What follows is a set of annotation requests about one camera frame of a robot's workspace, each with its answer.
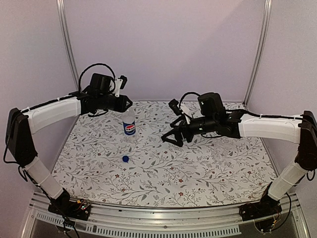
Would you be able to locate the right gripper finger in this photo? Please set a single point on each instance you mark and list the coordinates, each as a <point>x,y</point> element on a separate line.
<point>174,137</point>
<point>179,122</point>

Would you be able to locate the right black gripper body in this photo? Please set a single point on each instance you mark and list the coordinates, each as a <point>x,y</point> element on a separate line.
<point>190,134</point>

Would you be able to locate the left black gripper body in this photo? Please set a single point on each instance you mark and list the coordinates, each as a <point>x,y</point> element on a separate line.
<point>120,107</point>

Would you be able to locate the Pepsi label plastic bottle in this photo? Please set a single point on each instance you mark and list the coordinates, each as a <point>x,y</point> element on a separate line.
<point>129,128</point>

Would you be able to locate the clear plastic bottle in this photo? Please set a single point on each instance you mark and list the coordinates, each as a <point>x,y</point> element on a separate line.
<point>221,149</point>

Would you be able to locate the blue bottle cap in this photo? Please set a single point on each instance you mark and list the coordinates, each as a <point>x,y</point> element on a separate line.
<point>125,159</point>

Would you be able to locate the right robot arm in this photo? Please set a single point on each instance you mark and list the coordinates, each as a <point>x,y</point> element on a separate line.
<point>299,129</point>

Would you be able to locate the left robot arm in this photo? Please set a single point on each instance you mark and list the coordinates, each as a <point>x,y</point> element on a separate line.
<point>103,93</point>

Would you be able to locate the floral patterned table mat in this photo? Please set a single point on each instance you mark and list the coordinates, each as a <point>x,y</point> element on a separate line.
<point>158,174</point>

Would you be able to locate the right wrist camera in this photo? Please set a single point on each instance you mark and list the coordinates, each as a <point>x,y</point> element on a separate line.
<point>179,110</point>

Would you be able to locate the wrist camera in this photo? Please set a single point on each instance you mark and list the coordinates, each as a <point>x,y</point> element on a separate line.
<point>119,85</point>
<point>179,110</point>

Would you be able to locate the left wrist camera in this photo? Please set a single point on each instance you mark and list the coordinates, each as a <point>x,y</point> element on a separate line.
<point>119,85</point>

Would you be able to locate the front aluminium rail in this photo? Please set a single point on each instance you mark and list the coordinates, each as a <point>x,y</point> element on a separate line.
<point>118,221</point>

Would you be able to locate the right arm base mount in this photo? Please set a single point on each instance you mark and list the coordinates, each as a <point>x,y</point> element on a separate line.
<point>265,214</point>

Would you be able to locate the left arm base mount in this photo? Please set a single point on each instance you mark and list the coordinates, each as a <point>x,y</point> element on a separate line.
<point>79,209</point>

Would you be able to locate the left aluminium frame post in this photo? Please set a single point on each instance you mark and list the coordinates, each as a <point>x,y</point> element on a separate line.
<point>67,42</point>

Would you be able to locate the aluminium frame post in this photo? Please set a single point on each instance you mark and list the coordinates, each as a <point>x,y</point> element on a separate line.
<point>67,42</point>
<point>259,51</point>

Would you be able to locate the right aluminium frame post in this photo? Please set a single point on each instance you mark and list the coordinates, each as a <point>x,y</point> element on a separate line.
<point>259,51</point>

